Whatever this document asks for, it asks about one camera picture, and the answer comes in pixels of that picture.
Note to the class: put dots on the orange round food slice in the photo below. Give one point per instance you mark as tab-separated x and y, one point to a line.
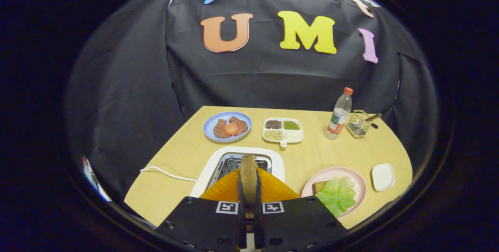
231	129

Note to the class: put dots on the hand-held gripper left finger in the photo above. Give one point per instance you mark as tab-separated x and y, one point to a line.
202	222

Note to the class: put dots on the black backdrop cloth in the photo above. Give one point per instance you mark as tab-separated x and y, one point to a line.
253	76

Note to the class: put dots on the white divided dish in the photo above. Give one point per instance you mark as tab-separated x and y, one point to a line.
294	136

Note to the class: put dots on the green lettuce leaf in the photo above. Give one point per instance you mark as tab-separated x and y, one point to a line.
337	195

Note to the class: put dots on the pink round plate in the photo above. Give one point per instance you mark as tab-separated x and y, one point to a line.
331	172

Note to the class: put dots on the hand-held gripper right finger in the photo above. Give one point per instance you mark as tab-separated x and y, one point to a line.
296	222

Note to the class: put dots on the brown meat patty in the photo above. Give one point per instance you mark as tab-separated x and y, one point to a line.
219	131
241	124

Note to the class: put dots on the brown bread slice with ham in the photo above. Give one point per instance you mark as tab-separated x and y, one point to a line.
317	186

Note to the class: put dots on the blue round plate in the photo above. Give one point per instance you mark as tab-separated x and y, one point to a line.
210	125

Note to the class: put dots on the clear bottle with red cap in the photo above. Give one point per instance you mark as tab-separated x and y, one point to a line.
338	117

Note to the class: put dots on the plain brown bread slice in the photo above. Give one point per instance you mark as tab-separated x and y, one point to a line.
248	181

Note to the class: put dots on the small white square plate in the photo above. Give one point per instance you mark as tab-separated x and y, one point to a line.
383	177

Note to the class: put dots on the white toaster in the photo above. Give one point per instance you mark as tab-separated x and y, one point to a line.
208	170

